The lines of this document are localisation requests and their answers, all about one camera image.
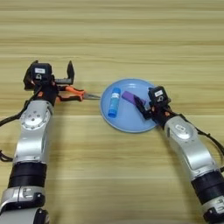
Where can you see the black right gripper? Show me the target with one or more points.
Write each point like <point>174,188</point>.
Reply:
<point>162,115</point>

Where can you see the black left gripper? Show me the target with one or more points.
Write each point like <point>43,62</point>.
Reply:
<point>49,92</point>

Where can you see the light blue round plate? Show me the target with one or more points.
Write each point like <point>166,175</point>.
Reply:
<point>128,119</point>

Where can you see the purple cylinder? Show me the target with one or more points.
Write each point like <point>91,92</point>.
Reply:
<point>129,97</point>

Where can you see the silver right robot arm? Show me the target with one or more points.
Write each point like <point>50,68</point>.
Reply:
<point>189,145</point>

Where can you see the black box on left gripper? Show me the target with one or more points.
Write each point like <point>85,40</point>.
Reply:
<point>41,72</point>

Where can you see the blue glue stick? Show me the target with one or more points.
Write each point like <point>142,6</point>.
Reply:
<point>114,102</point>

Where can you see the orange black needle-nose pliers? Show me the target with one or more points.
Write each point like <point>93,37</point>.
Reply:
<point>77,93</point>

